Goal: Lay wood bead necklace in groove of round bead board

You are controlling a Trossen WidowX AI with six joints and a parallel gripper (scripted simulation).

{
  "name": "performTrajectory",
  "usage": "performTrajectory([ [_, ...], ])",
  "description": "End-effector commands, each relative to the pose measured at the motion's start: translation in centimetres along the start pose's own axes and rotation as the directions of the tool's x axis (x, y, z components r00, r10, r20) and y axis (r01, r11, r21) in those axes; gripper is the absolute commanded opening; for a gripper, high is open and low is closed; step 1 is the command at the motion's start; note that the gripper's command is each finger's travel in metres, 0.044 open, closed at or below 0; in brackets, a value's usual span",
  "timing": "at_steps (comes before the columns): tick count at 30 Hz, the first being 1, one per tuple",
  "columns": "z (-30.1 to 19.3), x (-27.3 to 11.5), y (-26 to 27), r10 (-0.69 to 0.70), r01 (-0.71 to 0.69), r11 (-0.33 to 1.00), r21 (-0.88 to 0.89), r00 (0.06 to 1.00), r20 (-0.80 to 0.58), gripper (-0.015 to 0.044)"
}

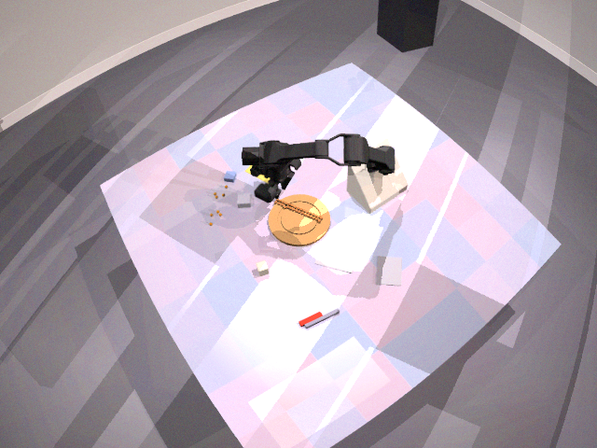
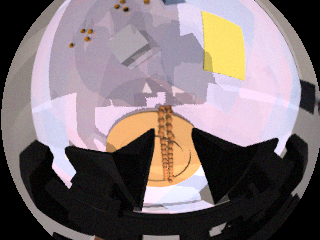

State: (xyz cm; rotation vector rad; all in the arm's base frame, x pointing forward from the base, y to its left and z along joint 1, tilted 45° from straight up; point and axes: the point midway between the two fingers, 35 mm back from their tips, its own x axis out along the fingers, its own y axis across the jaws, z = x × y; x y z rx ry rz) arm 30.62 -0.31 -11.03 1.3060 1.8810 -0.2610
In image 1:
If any round tan wooden board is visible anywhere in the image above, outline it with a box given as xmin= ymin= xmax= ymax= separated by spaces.
xmin=269 ymin=194 xmax=330 ymax=246

